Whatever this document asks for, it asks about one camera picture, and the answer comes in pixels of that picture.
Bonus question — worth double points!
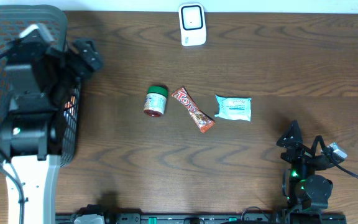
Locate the light blue wipes packet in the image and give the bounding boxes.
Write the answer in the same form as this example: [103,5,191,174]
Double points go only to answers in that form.
[214,95,252,121]

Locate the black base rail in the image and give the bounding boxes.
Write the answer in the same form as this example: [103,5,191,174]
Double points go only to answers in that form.
[55,213,347,224]

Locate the green lid jar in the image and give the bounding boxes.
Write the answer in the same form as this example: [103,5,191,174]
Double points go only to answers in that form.
[144,86,168,117]

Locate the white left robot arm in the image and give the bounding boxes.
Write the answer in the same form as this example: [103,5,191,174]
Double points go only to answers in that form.
[0,39,103,223]

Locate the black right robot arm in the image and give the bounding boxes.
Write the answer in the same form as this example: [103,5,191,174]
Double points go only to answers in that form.
[276,120,333,223]

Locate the black right camera cable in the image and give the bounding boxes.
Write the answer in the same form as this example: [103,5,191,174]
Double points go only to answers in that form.
[311,134,358,194]

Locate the orange Top candy bar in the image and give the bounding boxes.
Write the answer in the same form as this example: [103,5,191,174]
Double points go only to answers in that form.
[172,87,215,133]

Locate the white barcode scanner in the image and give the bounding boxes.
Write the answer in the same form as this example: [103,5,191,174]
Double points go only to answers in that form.
[178,3,207,47]

